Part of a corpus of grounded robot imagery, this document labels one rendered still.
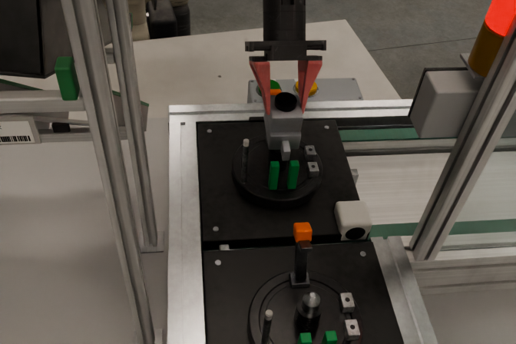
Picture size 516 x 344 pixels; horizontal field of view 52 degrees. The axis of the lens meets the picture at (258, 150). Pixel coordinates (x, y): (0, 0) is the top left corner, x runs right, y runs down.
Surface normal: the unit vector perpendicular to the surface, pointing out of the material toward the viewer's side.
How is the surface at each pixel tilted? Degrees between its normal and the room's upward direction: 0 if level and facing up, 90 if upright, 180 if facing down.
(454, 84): 0
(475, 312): 0
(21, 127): 90
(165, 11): 0
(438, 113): 90
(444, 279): 90
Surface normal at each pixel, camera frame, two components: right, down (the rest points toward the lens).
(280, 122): 0.11, 0.77
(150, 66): 0.06, -0.70
